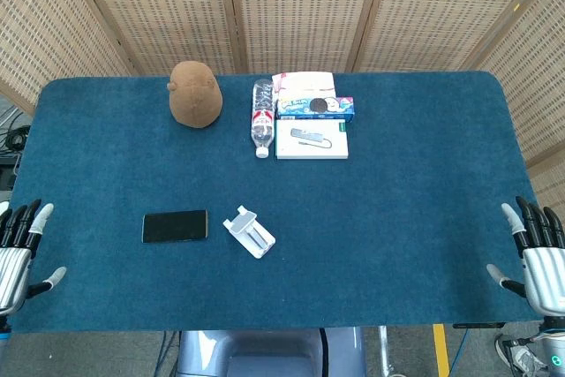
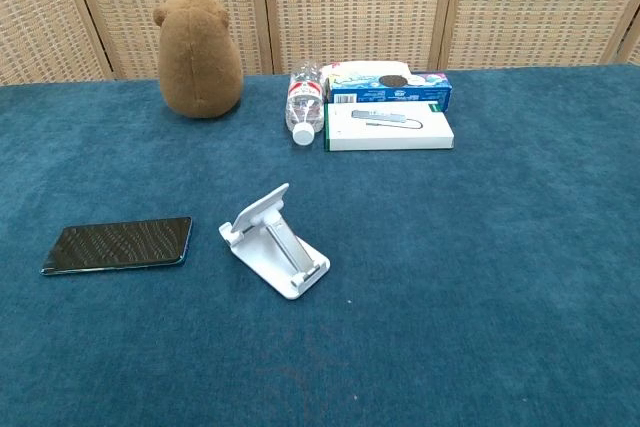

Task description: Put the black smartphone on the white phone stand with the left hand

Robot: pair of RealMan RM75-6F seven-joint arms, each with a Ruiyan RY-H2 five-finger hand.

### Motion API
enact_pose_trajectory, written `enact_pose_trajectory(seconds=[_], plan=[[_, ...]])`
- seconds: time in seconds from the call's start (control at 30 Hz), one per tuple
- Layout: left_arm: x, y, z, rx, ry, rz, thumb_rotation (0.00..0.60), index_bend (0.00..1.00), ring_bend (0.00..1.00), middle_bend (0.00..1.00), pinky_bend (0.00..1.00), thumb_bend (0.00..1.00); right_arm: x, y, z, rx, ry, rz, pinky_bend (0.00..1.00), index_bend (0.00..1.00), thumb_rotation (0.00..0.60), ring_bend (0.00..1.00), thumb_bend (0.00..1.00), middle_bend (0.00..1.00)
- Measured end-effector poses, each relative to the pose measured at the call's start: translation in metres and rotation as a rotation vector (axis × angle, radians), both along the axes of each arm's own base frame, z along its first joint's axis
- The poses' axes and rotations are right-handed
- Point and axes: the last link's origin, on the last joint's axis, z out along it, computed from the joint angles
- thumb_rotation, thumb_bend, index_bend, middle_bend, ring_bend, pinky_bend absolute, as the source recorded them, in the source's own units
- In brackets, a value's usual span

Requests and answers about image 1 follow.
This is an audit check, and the blue cable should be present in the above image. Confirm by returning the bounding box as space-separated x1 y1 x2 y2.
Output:
157 330 183 377

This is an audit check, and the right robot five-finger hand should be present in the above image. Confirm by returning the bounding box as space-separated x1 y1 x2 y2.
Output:
486 195 565 320

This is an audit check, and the metal table leg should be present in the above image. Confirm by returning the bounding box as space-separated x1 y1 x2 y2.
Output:
377 326 395 377

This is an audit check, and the white USB hub box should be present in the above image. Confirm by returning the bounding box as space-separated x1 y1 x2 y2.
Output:
275 118 350 161

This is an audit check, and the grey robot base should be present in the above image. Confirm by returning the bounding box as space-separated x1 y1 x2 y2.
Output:
176 326 367 377

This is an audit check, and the grey sneaker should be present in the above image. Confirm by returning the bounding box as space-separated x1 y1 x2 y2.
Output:
493 333 549 377

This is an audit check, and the white folding phone stand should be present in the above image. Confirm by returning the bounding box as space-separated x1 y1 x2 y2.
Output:
222 205 276 260

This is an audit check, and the clear plastic water bottle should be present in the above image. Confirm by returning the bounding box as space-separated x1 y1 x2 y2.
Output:
250 79 277 159

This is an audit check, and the blue cookie box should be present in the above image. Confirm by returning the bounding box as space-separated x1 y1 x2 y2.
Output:
275 95 357 123

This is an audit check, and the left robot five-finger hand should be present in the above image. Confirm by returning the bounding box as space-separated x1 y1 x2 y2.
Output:
0 199 68 317

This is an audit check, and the black cable bundle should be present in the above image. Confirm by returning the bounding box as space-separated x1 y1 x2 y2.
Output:
0 101 33 192

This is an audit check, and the black bar at table edge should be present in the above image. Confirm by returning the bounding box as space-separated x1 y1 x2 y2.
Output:
453 321 506 330

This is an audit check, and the woven wooden folding screen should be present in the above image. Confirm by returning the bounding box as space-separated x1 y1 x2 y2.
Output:
0 0 565 210

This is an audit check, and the brown plush toy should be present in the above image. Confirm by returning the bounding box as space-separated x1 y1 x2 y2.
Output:
168 60 223 130

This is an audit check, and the white pink tissue pack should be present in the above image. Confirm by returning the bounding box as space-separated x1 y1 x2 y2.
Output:
271 71 336 102

